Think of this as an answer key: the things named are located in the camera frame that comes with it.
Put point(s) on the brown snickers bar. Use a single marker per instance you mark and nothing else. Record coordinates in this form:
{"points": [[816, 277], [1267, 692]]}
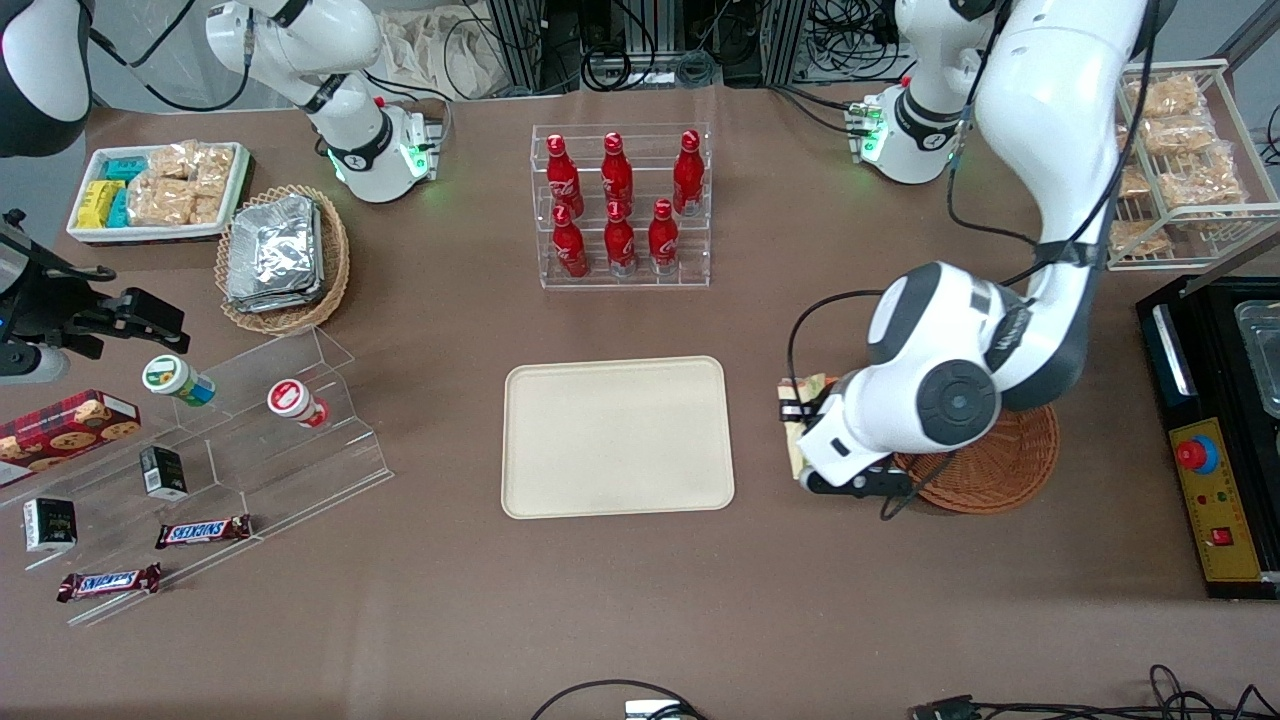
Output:
{"points": [[203, 531], [108, 582]]}

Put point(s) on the red lid yogurt cup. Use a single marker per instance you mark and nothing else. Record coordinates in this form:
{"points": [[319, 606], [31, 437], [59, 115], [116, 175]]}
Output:
{"points": [[287, 398]]}

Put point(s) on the beige plastic tray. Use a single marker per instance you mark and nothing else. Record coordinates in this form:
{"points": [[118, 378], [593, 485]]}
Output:
{"points": [[600, 440]]}

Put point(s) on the beige cloth bag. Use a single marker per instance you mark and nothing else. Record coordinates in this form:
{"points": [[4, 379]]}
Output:
{"points": [[440, 55]]}

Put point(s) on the light tan wicker basket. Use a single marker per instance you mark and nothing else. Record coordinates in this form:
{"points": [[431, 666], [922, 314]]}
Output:
{"points": [[280, 320]]}

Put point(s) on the red emergency stop button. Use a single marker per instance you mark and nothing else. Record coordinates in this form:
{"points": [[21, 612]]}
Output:
{"points": [[1192, 453]]}

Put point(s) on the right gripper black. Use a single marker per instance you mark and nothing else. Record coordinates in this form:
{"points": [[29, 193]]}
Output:
{"points": [[62, 310]]}

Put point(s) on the yellow control panel box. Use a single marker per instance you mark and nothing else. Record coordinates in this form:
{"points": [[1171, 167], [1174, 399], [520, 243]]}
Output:
{"points": [[1225, 500]]}

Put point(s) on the clear acrylic bottle rack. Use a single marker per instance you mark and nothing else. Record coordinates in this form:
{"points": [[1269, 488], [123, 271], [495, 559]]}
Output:
{"points": [[700, 270]]}

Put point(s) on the white rectangular snack tray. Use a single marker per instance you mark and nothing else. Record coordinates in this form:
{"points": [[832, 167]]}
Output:
{"points": [[140, 234]]}

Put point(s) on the clear plastic container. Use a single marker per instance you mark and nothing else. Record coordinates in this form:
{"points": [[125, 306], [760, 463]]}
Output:
{"points": [[1260, 360]]}

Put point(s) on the red cola bottle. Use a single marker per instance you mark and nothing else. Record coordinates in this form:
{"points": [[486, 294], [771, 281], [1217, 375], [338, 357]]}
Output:
{"points": [[569, 245], [687, 172], [562, 178], [616, 172], [662, 240], [619, 240]]}

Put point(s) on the small black carton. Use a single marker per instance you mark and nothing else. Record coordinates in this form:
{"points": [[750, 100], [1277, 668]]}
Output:
{"points": [[50, 525], [163, 472]]}

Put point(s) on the brown wicker basket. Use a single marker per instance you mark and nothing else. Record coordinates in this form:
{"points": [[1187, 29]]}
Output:
{"points": [[1000, 470]]}

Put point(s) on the clear acrylic stepped shelf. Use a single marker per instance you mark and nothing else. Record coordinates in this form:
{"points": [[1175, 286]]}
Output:
{"points": [[300, 470]]}

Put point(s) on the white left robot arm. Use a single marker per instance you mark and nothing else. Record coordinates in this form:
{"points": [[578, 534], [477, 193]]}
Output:
{"points": [[1050, 100]]}

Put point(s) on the clear wrapped rice cracker pack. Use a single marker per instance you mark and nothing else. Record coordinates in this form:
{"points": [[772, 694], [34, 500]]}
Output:
{"points": [[1138, 238], [207, 208], [1165, 97], [175, 160], [160, 200], [1135, 183], [1200, 180], [1180, 135], [215, 165]]}

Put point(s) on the teal snack packet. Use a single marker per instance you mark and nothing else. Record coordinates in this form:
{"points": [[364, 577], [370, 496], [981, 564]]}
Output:
{"points": [[120, 208], [125, 168]]}

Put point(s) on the red plaid cookie box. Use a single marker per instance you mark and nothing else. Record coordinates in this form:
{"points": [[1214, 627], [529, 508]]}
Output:
{"points": [[60, 430]]}

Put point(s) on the aluminium frame post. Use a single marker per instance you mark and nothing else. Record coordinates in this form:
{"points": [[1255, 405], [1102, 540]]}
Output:
{"points": [[520, 40], [785, 40]]}

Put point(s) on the green lid yogurt cup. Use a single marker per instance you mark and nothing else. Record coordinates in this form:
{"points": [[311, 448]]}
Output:
{"points": [[165, 375]]}

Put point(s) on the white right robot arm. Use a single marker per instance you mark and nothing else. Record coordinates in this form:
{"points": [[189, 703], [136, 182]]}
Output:
{"points": [[300, 40]]}

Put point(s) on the yellow snack packet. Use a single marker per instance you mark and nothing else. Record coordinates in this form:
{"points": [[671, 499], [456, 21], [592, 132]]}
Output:
{"points": [[98, 203]]}

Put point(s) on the triangular sandwich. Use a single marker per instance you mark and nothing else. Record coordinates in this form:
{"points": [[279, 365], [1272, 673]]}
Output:
{"points": [[798, 455]]}

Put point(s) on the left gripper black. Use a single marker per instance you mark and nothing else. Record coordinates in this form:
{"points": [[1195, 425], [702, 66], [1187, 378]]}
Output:
{"points": [[814, 406]]}

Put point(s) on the silver foil packet stack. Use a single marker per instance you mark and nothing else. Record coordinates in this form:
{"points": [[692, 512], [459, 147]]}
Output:
{"points": [[275, 250]]}

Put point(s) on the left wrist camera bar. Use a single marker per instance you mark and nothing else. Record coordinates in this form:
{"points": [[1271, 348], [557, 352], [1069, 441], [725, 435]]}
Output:
{"points": [[860, 483]]}

